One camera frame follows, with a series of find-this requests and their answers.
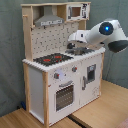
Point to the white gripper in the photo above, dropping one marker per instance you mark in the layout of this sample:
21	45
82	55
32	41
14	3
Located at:
79	35

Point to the small metal pot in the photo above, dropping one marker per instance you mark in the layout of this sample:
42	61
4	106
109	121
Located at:
79	51

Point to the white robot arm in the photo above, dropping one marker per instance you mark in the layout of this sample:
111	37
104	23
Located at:
107	32

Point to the wooden toy kitchen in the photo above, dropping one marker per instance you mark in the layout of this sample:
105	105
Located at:
40	84

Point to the black toy faucet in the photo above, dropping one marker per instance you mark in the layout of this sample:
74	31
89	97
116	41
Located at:
71	45

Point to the grey toy sink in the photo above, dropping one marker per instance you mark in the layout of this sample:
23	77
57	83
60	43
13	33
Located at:
71	51

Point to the white toy microwave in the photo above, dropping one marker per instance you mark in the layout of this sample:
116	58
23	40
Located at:
78	11

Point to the red grey right knob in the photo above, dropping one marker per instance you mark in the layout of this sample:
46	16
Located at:
74	69

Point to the red grey knob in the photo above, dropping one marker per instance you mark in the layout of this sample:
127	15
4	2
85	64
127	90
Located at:
74	69
56	75

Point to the grey range hood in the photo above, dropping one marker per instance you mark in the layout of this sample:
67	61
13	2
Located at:
48	18

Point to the black stovetop red burners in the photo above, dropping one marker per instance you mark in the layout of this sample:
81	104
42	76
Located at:
52	59

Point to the grey ice dispenser panel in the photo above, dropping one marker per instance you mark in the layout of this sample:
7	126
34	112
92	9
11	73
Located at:
91	72

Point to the red grey left knob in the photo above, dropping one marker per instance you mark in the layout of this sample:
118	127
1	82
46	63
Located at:
56	75

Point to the white oven door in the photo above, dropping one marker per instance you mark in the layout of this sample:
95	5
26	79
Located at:
64	97

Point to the grey cabinet door handle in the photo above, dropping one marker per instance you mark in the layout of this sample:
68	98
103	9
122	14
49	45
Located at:
84	83

